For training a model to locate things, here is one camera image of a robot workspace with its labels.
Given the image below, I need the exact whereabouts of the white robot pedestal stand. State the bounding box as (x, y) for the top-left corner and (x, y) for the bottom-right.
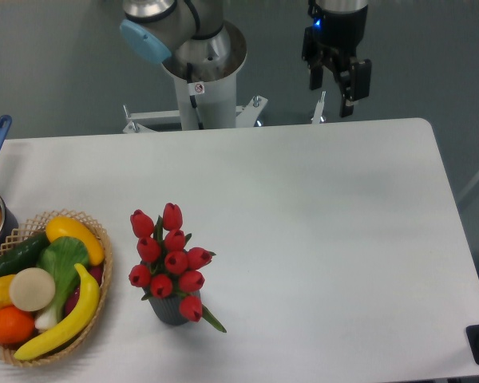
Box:
(121, 59), (328, 134)

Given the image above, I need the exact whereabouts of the yellow banana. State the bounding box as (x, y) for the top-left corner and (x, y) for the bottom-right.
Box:
(14, 263), (100, 361)

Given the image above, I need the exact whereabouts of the woven wicker basket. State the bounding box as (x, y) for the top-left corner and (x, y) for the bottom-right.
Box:
(0, 209), (113, 367)

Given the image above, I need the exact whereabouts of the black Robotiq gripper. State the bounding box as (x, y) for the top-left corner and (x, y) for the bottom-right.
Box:
(302, 6), (372, 117)

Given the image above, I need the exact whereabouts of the green cucumber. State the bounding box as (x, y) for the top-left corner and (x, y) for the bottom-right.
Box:
(0, 232), (49, 277)

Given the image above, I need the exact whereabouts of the red tulip bouquet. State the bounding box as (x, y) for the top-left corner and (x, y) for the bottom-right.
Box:
(129, 203), (227, 334)

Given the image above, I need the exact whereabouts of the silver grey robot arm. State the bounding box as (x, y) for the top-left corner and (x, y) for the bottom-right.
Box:
(120, 1), (372, 117)

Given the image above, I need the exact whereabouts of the dark grey ribbed vase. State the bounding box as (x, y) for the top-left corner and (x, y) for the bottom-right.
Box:
(148, 294), (189, 326)

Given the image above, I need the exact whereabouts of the green bok choy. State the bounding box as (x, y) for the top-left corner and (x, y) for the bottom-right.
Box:
(35, 236), (89, 332)

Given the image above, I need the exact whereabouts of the yellow squash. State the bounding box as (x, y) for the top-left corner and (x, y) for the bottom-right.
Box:
(45, 215), (105, 267)

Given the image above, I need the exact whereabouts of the orange fruit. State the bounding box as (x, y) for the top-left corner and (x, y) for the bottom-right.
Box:
(0, 306), (34, 345)

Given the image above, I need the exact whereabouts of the dark red vegetable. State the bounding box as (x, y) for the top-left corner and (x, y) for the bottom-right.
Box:
(64, 265), (103, 317)

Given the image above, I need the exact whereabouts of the beige round disc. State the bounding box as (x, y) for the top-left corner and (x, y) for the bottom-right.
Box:
(9, 267), (56, 312)

